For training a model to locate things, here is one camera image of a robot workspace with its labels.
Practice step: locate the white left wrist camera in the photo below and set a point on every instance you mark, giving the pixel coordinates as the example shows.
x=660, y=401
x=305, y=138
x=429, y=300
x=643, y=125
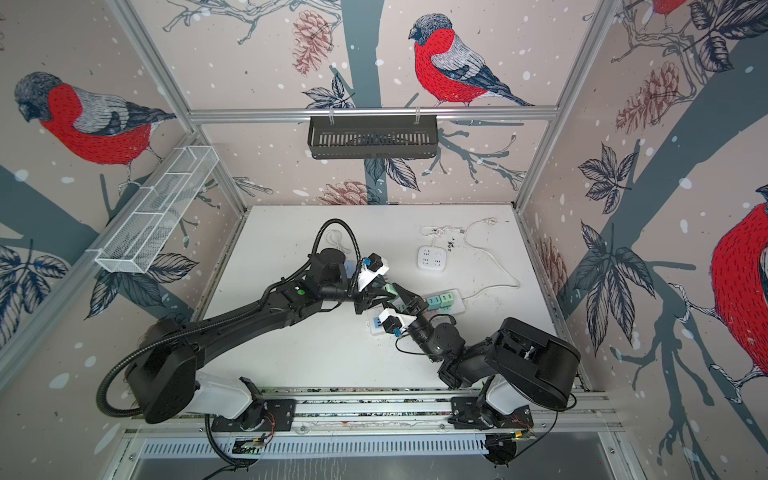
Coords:
x=371, y=268

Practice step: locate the light green charger plug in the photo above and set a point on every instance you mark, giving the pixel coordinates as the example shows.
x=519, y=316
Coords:
x=447, y=299

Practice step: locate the teal charger plug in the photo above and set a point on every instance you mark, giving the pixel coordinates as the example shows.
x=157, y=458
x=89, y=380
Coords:
x=434, y=303

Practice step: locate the white multicolour power strip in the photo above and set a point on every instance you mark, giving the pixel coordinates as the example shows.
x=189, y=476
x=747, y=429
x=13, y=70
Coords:
x=456, y=309

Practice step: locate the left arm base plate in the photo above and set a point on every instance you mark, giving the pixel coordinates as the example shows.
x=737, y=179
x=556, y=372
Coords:
x=259, y=415

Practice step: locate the black wire basket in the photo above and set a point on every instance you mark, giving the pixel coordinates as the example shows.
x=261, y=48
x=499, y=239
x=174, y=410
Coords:
x=373, y=137

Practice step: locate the white square power socket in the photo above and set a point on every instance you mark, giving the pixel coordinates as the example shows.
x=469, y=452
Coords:
x=431, y=258

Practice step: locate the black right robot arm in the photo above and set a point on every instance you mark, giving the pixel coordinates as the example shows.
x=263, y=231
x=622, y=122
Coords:
x=538, y=365

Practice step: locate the aluminium mounting rail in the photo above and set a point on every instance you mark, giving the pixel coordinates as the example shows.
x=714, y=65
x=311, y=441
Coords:
x=368, y=425

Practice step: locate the blue square power socket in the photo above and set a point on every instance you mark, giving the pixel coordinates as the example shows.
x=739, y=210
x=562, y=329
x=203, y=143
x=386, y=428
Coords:
x=350, y=268

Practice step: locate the white wire mesh shelf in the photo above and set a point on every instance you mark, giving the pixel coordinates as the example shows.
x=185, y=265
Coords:
x=141, y=237

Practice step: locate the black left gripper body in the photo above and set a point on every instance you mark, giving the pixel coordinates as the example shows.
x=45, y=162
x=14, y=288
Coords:
x=363, y=298

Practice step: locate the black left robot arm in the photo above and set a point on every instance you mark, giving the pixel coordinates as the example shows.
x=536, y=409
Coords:
x=163, y=377

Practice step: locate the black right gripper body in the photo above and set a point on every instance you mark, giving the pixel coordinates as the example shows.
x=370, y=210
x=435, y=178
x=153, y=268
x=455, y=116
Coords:
x=424, y=332

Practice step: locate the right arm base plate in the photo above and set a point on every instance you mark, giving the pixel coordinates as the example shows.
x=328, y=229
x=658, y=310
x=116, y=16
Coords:
x=469, y=413

